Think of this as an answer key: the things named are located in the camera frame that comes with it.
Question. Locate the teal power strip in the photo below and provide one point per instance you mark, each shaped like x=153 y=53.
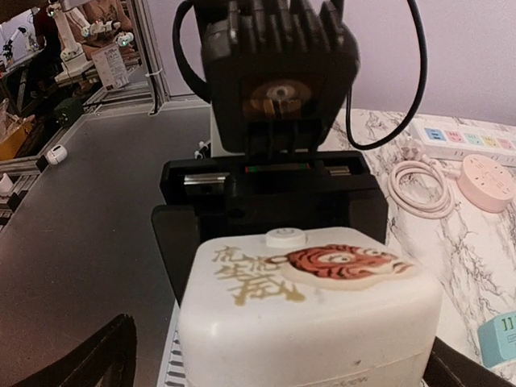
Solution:
x=496 y=338

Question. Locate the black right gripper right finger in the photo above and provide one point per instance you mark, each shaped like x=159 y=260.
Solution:
x=447 y=367

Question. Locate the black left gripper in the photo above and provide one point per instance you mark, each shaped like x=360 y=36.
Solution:
x=275 y=74

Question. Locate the pink round power socket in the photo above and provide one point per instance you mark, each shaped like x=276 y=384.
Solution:
x=485 y=183

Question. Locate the white multicolour power strip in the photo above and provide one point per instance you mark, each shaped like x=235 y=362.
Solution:
x=445 y=141

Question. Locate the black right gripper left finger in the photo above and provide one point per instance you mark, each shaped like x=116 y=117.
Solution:
x=107 y=358

